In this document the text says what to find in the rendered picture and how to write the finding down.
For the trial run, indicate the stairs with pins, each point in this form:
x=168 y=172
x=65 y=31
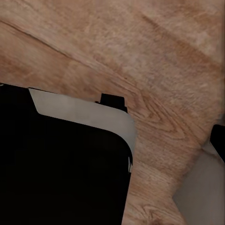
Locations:
x=210 y=149

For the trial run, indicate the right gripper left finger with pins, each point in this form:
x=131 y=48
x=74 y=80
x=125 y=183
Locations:
x=11 y=140

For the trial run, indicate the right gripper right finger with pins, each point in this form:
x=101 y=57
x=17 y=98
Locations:
x=217 y=138

